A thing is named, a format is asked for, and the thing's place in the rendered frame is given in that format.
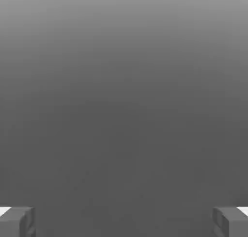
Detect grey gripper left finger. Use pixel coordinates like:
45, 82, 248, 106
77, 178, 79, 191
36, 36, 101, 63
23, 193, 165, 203
0, 206, 37, 237

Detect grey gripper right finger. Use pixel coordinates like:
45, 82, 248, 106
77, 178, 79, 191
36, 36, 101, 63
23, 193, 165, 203
212, 206, 248, 237

